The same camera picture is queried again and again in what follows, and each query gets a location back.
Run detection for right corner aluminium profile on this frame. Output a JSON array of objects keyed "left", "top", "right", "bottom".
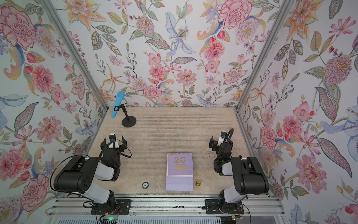
[{"left": 235, "top": 1, "right": 294, "bottom": 113}]

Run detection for aluminium rail frame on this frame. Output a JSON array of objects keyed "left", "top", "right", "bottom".
[{"left": 45, "top": 195, "right": 288, "bottom": 224}]

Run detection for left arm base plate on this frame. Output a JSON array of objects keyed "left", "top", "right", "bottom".
[{"left": 90, "top": 199, "right": 132, "bottom": 215}]

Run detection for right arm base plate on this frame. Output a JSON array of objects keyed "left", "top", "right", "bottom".
[{"left": 202, "top": 199, "right": 244, "bottom": 215}]

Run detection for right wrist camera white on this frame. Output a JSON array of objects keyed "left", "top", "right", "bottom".
[{"left": 217, "top": 132, "right": 227, "bottom": 146}]

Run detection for purple calendar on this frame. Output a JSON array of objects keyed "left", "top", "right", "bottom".
[{"left": 166, "top": 153, "right": 194, "bottom": 192}]

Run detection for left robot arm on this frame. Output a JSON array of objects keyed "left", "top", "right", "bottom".
[{"left": 51, "top": 133, "right": 132, "bottom": 208}]

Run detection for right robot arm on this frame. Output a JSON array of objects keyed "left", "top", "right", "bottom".
[{"left": 208, "top": 137, "right": 269, "bottom": 207}]

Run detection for blue microphone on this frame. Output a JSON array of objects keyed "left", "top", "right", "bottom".
[{"left": 111, "top": 91, "right": 125, "bottom": 118}]

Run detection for corner aluminium profile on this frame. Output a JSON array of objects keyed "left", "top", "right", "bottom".
[
  {"left": 235, "top": 1, "right": 294, "bottom": 113},
  {"left": 39, "top": 1, "right": 109, "bottom": 112}
]

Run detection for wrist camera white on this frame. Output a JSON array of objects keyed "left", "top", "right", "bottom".
[
  {"left": 109, "top": 133, "right": 117, "bottom": 148},
  {"left": 217, "top": 132, "right": 227, "bottom": 146}
]

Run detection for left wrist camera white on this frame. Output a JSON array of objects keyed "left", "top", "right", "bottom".
[{"left": 109, "top": 133, "right": 117, "bottom": 148}]

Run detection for left corner aluminium profile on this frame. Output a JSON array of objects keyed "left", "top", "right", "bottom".
[{"left": 39, "top": 1, "right": 109, "bottom": 112}]

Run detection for black microphone stand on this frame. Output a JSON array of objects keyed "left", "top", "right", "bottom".
[{"left": 120, "top": 104, "right": 137, "bottom": 127}]

